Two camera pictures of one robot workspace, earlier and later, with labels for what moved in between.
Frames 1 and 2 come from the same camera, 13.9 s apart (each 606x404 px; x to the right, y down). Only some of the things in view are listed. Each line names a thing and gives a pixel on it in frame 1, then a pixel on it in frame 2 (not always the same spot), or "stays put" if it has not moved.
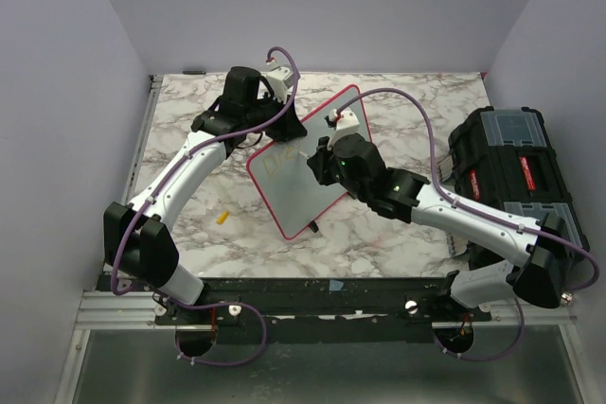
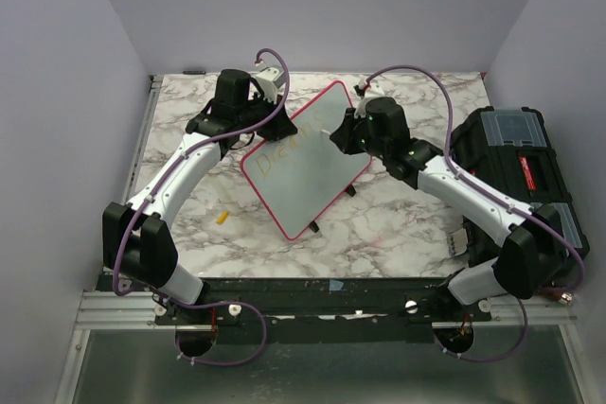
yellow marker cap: [222, 217] stays put
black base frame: [319, 310] stays put
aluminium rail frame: [107, 307] stays put
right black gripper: [319, 162] to [342, 136]
